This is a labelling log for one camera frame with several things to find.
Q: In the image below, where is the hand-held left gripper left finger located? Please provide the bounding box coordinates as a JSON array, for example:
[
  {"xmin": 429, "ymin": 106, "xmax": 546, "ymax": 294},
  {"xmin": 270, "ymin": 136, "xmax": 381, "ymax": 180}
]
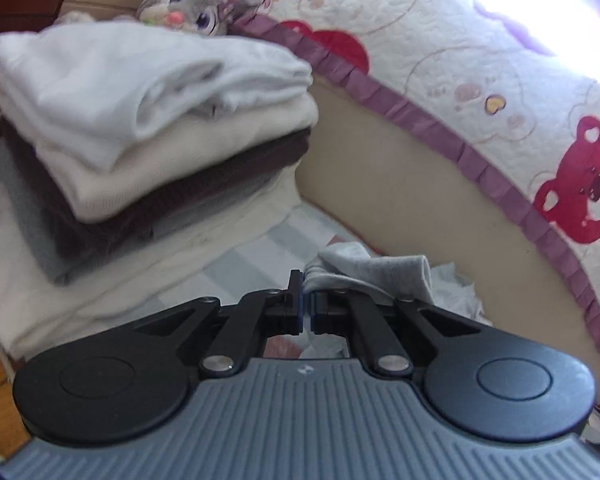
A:
[{"xmin": 130, "ymin": 269, "xmax": 303, "ymax": 378}]

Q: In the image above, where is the dark brown folded garment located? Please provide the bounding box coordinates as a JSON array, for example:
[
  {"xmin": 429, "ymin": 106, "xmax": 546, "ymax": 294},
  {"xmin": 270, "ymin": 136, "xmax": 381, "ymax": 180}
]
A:
[{"xmin": 0, "ymin": 125, "xmax": 313, "ymax": 273}]

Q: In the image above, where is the brown wooden cabinet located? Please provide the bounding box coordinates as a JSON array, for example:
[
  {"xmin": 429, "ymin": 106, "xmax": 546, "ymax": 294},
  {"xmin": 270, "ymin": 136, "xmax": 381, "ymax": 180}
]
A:
[{"xmin": 0, "ymin": 0, "xmax": 63, "ymax": 116}]

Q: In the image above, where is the cream folded garment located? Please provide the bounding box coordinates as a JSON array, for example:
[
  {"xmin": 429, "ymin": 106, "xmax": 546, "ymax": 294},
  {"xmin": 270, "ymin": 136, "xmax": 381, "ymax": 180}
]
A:
[{"xmin": 0, "ymin": 72, "xmax": 318, "ymax": 222}]

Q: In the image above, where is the grey folded garment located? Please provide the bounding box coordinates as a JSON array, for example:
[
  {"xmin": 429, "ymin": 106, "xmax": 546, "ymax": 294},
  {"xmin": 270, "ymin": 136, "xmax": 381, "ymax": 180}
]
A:
[{"xmin": 0, "ymin": 137, "xmax": 301, "ymax": 286}]

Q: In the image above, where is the light grey printed t-shirt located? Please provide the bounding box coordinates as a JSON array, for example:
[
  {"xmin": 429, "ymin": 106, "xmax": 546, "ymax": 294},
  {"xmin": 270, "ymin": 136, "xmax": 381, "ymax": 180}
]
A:
[{"xmin": 265, "ymin": 241, "xmax": 493, "ymax": 358}]

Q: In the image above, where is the white folded garment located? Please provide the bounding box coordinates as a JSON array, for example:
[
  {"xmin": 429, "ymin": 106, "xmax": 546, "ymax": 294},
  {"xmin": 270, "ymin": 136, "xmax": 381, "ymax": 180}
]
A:
[{"xmin": 0, "ymin": 25, "xmax": 313, "ymax": 171}]

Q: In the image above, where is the stack of folded clothes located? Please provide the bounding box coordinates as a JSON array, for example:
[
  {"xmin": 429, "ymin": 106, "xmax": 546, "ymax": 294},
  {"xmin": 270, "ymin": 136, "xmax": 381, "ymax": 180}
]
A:
[{"xmin": 0, "ymin": 180, "xmax": 301, "ymax": 361}]

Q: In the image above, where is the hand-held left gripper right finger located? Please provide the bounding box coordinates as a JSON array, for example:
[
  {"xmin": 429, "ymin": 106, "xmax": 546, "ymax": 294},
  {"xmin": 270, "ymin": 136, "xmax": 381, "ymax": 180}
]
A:
[{"xmin": 307, "ymin": 287, "xmax": 483, "ymax": 377}]

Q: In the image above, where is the white bear print quilt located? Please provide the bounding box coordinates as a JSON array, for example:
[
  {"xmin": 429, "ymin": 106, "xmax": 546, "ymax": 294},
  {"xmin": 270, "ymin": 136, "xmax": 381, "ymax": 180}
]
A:
[{"xmin": 225, "ymin": 0, "xmax": 600, "ymax": 401}]

